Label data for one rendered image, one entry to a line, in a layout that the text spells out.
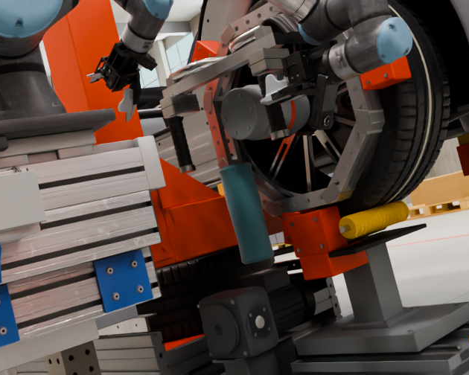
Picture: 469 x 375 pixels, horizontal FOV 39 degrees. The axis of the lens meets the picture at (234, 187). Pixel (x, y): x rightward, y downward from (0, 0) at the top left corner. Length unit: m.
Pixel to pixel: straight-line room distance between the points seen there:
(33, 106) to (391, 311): 1.18
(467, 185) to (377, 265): 7.01
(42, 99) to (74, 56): 0.86
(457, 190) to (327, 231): 7.09
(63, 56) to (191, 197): 0.55
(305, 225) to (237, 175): 0.22
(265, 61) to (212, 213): 0.70
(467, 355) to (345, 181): 0.50
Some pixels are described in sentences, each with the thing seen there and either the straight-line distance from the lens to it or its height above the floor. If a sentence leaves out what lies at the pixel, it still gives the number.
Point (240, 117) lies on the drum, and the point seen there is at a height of 0.84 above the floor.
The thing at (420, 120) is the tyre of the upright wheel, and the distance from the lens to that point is 1.70.
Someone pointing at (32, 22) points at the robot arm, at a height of 0.93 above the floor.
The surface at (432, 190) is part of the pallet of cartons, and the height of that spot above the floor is 0.33.
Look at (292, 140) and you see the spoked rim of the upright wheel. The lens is 1.87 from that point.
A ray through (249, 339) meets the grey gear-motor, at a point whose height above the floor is 0.28.
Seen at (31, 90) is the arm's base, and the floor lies 0.87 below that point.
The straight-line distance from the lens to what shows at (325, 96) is 1.37.
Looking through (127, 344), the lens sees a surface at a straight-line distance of 2.10.
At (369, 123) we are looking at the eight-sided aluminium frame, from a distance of 1.59.
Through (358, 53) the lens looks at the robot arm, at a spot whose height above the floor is 0.85.
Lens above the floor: 0.60
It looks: 3 degrees up
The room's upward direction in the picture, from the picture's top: 14 degrees counter-clockwise
